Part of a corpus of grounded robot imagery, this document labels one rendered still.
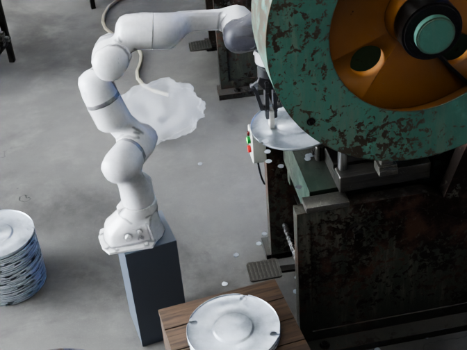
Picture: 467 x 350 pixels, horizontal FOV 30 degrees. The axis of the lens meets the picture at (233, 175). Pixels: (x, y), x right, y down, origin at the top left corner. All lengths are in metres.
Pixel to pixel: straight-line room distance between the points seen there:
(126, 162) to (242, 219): 1.10
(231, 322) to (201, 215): 1.08
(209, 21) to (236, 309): 0.90
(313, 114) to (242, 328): 0.77
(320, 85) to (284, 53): 0.14
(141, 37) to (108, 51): 0.11
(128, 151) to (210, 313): 0.57
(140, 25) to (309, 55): 0.62
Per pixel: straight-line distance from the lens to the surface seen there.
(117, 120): 2.66
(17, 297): 3.46
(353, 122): 2.29
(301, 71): 2.16
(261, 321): 2.70
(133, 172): 2.68
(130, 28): 2.56
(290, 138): 2.75
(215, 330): 2.68
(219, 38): 4.34
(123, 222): 2.86
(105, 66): 2.53
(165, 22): 2.57
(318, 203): 2.70
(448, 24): 2.16
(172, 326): 2.76
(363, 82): 2.32
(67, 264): 3.58
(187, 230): 3.63
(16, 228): 3.43
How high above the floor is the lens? 2.34
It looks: 37 degrees down
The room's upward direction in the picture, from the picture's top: 5 degrees counter-clockwise
